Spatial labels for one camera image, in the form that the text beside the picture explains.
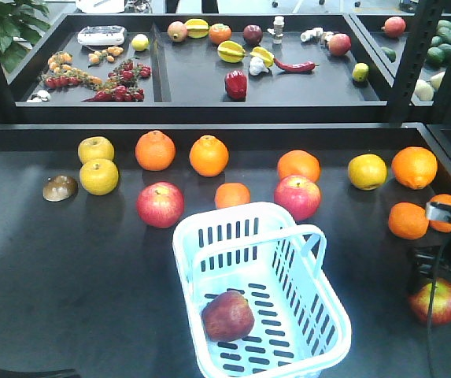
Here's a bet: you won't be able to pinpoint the light blue plastic basket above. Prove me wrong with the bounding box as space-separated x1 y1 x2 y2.
172 202 352 377

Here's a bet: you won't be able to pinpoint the red apple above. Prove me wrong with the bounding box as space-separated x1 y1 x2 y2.
408 278 451 326
136 181 185 228
273 175 321 221
201 291 255 342

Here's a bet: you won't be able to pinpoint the small orange centre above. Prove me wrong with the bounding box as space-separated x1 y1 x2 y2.
214 183 250 209

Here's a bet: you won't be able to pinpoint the knobbed orange right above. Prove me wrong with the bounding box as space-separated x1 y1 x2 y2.
189 135 229 177

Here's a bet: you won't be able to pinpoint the knobbed orange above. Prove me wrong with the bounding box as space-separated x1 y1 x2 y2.
135 130 176 172
189 135 229 177

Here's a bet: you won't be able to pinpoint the large orange behind apple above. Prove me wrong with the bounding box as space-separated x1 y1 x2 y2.
277 150 321 183

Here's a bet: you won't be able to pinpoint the knobbed orange left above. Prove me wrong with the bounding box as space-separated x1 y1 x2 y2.
135 130 176 172

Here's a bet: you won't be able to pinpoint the red bell pepper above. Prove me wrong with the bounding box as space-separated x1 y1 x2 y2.
224 70 248 100

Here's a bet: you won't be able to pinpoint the yellow pear front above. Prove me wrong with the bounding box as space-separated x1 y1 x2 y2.
79 158 120 195

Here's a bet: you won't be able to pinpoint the yellow pear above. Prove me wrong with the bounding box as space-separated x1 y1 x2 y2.
79 158 120 195
77 136 115 164

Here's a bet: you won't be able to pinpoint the garlic bulb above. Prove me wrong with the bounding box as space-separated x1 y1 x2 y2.
249 56 269 76

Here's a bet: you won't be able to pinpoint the black rear display tray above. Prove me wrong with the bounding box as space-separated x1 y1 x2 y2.
9 13 392 124

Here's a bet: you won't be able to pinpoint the yellow starfruit large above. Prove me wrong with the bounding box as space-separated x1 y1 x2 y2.
217 40 246 64

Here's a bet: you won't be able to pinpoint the yellow starfruit small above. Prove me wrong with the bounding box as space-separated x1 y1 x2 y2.
250 46 275 68

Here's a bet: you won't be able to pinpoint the yellow pear rear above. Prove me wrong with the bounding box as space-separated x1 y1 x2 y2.
77 136 115 164

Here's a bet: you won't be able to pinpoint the yellow round citrus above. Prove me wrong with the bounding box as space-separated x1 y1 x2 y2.
348 154 387 191

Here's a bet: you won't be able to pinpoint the red chili pepper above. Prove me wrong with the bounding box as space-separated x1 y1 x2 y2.
274 58 318 73

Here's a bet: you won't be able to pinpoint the cherry tomato vines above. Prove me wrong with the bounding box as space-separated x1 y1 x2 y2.
39 46 152 102

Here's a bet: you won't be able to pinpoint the persimmon orange rear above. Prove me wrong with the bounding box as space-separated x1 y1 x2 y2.
209 23 232 45

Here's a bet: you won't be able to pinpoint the dark purple plum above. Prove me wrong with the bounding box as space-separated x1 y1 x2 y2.
242 24 263 46

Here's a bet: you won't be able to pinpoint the starfruit rear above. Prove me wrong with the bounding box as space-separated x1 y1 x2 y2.
184 18 209 39

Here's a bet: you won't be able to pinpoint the small yellow lemon rear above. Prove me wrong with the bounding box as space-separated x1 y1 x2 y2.
131 33 150 52

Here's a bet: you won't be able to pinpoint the black wooden fruit display table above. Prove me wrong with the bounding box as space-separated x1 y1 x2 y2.
0 124 451 377

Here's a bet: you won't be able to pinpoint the small green lemon rear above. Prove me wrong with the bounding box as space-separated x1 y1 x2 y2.
352 62 369 83

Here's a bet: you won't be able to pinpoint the red pomegranate rear tray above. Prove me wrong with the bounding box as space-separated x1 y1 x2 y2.
327 33 351 57

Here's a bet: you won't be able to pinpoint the small orange right pair left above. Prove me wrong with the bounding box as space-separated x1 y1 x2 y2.
388 202 429 240

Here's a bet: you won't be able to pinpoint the small orange pair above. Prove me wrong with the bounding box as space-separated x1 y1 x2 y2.
388 202 429 240
429 194 451 233

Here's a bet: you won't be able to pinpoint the large orange far right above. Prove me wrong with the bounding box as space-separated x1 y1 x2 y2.
391 146 438 190

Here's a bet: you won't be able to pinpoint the white plastic box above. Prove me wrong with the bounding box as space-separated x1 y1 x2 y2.
77 25 126 46

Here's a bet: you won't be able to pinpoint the pale green pear rear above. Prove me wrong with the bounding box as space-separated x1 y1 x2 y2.
414 71 445 101

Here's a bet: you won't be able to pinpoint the black rear right tray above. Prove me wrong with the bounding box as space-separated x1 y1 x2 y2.
352 5 451 125

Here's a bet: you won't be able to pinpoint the red peach rear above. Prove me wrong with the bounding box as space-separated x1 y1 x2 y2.
382 16 406 39

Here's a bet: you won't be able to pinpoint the avocado pile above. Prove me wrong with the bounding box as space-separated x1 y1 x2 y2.
426 20 451 68

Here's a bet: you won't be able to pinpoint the potted green plant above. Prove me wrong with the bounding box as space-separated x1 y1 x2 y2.
0 0 50 73

